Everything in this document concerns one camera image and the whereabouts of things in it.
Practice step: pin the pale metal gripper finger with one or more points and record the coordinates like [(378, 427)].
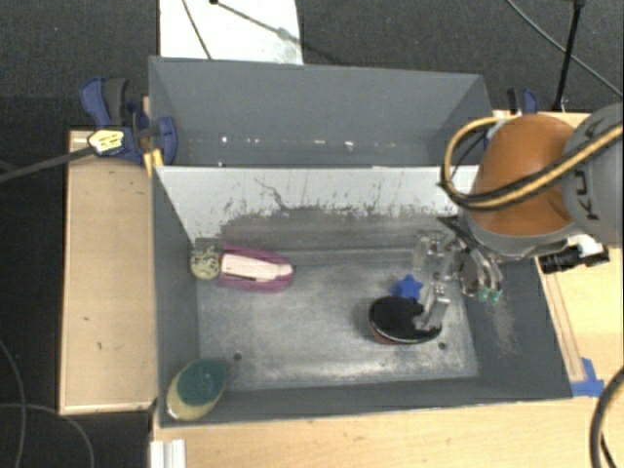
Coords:
[(435, 310), (421, 254)]

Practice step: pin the blue star-shaped toy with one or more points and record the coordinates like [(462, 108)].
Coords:
[(407, 288)]

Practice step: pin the black round disc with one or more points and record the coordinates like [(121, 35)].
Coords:
[(395, 320)]

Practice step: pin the grey metal bin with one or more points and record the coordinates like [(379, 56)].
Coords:
[(317, 310)]

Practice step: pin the pale yellow round toy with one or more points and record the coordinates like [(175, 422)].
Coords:
[(205, 263)]

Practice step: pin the green and yellow sponge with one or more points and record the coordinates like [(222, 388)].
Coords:
[(197, 388)]

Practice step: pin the pale wood flat board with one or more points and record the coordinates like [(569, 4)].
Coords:
[(109, 281)]

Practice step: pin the black cylinder on white bracket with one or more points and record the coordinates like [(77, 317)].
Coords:
[(568, 257)]

